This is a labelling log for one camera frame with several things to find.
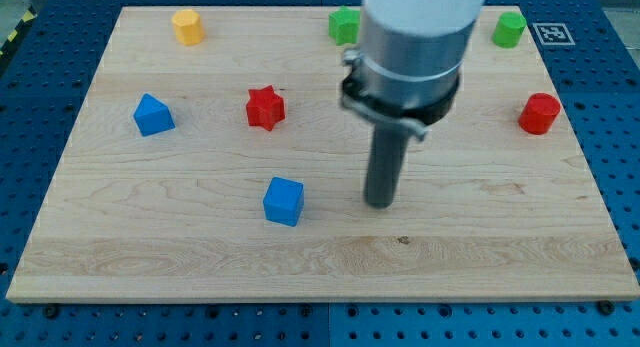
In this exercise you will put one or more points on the blue cube block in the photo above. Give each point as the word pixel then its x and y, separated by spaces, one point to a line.
pixel 284 201

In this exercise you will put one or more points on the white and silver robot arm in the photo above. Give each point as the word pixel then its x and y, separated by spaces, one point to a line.
pixel 405 67

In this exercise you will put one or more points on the blue triangle block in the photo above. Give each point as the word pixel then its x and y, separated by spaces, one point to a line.
pixel 152 116

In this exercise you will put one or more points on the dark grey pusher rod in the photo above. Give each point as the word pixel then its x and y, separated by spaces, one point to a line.
pixel 386 158

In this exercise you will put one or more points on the red star block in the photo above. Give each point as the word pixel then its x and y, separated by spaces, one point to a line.
pixel 265 108

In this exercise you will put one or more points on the light wooden board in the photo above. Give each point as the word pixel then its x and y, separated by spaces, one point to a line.
pixel 484 212

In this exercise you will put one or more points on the green star block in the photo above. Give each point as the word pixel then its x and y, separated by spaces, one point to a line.
pixel 344 25

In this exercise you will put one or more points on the yellow hexagon block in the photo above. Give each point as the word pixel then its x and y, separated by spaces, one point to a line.
pixel 188 27

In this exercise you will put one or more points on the red cylinder block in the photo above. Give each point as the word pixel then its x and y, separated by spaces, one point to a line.
pixel 539 113

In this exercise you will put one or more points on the green cylinder block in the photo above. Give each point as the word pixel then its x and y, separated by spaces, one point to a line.
pixel 509 29

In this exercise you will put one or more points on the white fiducial marker tag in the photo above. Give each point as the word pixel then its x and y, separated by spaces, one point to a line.
pixel 553 34

